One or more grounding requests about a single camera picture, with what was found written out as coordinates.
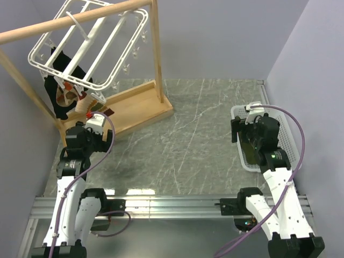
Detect patterned striped underwear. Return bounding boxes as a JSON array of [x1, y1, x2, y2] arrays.
[[56, 82, 114, 117]]

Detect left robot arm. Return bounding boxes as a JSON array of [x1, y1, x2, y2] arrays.
[[31, 114, 113, 257]]

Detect black hanging garment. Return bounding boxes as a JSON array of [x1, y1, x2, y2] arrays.
[[44, 51, 95, 120]]

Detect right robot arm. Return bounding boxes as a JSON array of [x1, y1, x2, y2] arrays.
[[231, 113, 325, 257]]

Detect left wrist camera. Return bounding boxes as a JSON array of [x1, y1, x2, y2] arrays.
[[84, 114, 105, 135]]

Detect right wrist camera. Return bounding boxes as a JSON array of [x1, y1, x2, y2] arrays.
[[245, 102, 265, 124]]

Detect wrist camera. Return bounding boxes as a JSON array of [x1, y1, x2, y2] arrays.
[[245, 102, 265, 124], [84, 114, 105, 135]]

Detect white plastic clip hanger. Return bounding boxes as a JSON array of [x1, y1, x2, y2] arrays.
[[27, 1, 149, 104]]

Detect wooden drying rack frame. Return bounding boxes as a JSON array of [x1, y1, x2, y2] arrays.
[[1, 1, 173, 135]]

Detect white plastic basket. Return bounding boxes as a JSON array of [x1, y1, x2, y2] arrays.
[[231, 105, 300, 173]]

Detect aluminium mounting rail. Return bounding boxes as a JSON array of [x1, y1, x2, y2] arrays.
[[17, 195, 314, 258]]

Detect olive green underwear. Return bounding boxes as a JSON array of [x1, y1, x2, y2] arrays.
[[240, 125, 257, 165]]

